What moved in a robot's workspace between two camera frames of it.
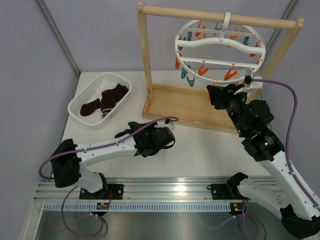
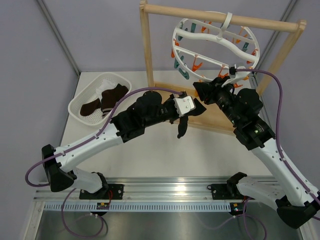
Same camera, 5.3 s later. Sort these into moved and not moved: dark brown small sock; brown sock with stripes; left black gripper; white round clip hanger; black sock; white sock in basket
Moved: black sock; white round clip hanger; left black gripper
Not moved: dark brown small sock; brown sock with stripes; white sock in basket
